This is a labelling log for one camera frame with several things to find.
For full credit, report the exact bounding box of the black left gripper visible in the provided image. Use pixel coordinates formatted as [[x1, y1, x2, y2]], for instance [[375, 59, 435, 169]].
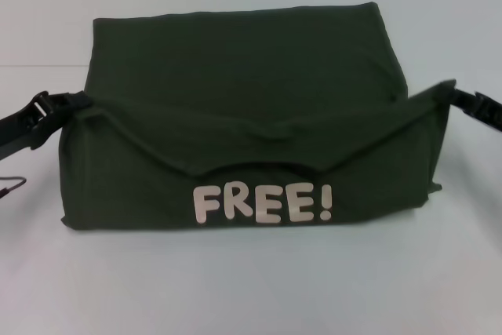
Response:
[[0, 90, 93, 163]]

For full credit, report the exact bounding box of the dark green t-shirt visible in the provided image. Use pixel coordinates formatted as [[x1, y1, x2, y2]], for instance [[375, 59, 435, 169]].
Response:
[[56, 1, 458, 236]]

